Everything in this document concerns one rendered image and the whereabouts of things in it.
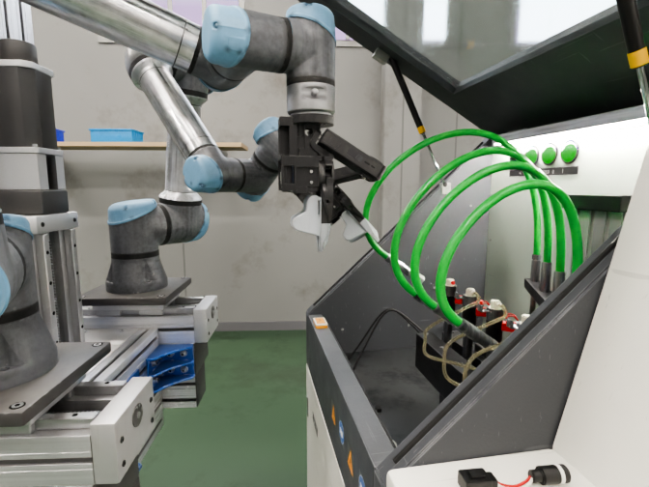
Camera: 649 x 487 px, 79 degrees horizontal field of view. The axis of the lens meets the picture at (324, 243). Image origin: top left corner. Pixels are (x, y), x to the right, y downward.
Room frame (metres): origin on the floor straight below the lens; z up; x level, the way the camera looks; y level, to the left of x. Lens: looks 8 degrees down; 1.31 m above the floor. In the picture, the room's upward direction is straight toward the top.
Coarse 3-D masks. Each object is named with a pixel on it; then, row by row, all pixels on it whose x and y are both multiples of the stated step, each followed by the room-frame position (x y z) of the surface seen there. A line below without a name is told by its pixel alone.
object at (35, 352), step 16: (0, 320) 0.51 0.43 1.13; (16, 320) 0.53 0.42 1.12; (32, 320) 0.55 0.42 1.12; (0, 336) 0.51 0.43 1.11; (16, 336) 0.52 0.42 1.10; (32, 336) 0.54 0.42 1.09; (48, 336) 0.57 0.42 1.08; (0, 352) 0.51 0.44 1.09; (16, 352) 0.51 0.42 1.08; (32, 352) 0.53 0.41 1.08; (48, 352) 0.56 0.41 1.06; (0, 368) 0.51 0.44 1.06; (16, 368) 0.51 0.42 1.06; (32, 368) 0.52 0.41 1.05; (48, 368) 0.55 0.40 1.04; (0, 384) 0.49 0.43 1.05; (16, 384) 0.50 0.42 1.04
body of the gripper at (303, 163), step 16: (288, 128) 0.64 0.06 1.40; (304, 128) 0.63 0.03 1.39; (320, 128) 0.63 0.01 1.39; (288, 144) 0.63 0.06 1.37; (304, 144) 0.63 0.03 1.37; (288, 160) 0.60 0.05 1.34; (304, 160) 0.60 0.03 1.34; (320, 160) 0.62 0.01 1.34; (288, 176) 0.61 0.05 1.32; (304, 176) 0.61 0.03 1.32; (320, 176) 0.61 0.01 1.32; (304, 192) 0.61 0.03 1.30; (320, 192) 0.66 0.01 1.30
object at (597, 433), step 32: (640, 192) 0.46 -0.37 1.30; (640, 224) 0.45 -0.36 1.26; (640, 256) 0.44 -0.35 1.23; (608, 288) 0.46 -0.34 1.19; (640, 288) 0.42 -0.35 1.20; (608, 320) 0.45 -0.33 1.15; (640, 320) 0.41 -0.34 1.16; (608, 352) 0.43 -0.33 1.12; (640, 352) 0.40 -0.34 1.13; (576, 384) 0.46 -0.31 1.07; (608, 384) 0.42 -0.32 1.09; (640, 384) 0.39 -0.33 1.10; (576, 416) 0.44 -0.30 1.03; (608, 416) 0.41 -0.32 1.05; (640, 416) 0.38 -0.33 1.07; (576, 448) 0.43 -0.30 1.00; (608, 448) 0.40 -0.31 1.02; (640, 448) 0.37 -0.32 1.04; (608, 480) 0.38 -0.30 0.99; (640, 480) 0.36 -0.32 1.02
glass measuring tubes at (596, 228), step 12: (576, 204) 0.81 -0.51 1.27; (588, 204) 0.78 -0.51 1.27; (600, 204) 0.75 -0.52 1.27; (612, 204) 0.72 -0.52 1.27; (624, 204) 0.71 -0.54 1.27; (588, 216) 0.79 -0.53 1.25; (600, 216) 0.76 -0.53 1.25; (612, 216) 0.73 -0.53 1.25; (624, 216) 0.73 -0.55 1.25; (588, 228) 0.79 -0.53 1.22; (600, 228) 0.76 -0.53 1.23; (612, 228) 0.73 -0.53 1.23; (588, 240) 0.79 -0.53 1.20; (600, 240) 0.76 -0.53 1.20; (588, 252) 0.80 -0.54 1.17
